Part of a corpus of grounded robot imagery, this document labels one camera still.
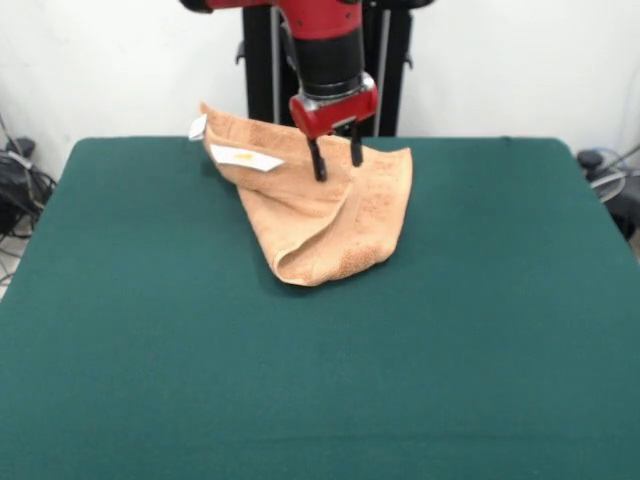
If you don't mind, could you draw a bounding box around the tan terry towel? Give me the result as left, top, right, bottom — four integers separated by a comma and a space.
188, 101, 415, 289

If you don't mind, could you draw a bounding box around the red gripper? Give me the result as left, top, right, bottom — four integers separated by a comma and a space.
288, 79, 380, 182

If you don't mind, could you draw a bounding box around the black cable tangle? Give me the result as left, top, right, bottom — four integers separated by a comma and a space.
0, 147, 58, 241
587, 147, 640, 237

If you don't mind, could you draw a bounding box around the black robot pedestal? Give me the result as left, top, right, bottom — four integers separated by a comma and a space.
233, 0, 436, 139

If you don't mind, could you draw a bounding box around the dark green table cloth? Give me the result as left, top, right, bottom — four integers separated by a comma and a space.
0, 136, 640, 480

